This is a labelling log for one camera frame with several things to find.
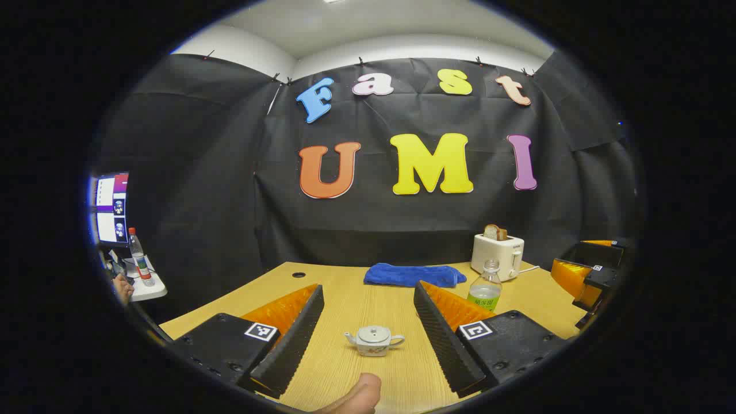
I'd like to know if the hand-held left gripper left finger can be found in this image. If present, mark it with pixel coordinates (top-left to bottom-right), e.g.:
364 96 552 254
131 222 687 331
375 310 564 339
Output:
167 283 325 400

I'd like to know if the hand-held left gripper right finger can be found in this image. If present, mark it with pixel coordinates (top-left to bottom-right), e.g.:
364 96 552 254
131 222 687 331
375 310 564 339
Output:
413 280 570 398

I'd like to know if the white ceramic teacup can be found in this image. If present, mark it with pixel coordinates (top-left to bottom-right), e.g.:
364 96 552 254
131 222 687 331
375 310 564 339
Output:
344 325 405 358

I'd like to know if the green label water bottle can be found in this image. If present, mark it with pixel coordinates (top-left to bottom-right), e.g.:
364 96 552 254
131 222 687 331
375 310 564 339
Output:
467 259 503 312

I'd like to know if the red cap plastic bottle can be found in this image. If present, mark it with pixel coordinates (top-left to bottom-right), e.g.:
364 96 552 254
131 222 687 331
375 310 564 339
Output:
128 227 156 287

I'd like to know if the blue folded towel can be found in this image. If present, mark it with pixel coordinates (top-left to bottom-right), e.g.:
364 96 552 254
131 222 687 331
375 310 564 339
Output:
363 263 467 288

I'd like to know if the white toaster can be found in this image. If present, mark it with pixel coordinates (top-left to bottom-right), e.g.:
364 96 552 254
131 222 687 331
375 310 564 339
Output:
470 233 525 282

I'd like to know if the white side table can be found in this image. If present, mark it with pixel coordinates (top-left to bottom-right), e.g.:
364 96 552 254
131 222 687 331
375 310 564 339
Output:
118 256 168 302

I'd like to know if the black backdrop cloth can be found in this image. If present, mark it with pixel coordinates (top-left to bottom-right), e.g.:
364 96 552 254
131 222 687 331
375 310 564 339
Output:
95 51 639 323

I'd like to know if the computer monitor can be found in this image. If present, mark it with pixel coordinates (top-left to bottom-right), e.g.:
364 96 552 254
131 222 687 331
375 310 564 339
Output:
92 171 130 248

